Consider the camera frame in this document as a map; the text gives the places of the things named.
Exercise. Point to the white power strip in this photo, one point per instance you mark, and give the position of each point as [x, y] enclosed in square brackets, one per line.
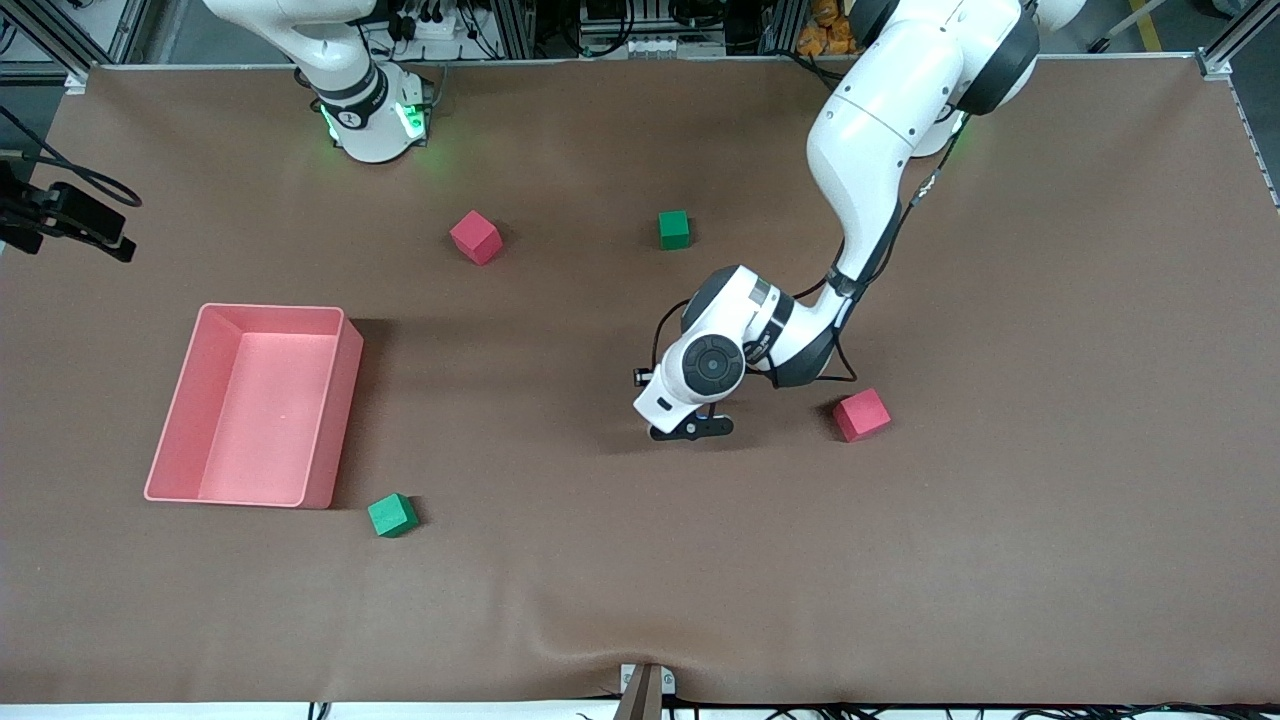
[425, 27]

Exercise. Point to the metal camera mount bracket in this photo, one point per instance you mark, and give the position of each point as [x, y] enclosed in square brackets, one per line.
[645, 690]

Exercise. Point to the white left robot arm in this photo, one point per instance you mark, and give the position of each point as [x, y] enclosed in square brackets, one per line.
[880, 130]

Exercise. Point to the orange snack bag pile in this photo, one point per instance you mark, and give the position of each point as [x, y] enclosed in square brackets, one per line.
[815, 40]

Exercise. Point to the white connector block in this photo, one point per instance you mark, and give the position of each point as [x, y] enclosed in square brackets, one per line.
[675, 47]

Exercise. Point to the pink plastic bin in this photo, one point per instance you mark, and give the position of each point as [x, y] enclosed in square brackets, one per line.
[260, 430]

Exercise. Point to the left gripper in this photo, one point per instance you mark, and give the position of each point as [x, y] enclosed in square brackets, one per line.
[637, 377]

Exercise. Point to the green foam cube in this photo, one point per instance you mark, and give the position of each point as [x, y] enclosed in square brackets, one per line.
[674, 230]
[392, 516]

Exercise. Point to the aluminium frame post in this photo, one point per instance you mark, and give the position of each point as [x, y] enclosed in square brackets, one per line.
[785, 25]
[520, 28]

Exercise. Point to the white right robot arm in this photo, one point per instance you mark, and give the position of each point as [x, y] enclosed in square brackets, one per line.
[370, 110]

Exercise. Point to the pink foam cube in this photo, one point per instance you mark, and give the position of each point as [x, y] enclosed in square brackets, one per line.
[861, 416]
[475, 237]

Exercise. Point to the metal table corner bracket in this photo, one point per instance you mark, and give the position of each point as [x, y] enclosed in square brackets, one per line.
[1215, 65]
[77, 82]

